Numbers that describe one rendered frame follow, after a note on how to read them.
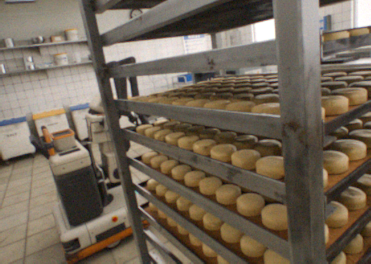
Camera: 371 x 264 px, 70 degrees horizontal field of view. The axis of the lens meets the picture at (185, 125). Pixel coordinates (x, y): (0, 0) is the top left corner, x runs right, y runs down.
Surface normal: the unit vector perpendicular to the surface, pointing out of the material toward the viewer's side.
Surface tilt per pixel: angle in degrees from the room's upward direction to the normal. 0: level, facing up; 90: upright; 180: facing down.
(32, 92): 90
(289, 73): 90
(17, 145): 93
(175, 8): 90
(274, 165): 0
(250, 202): 0
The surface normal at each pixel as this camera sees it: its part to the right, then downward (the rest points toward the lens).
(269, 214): -0.15, -0.96
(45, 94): 0.48, 0.15
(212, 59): -0.81, 0.26
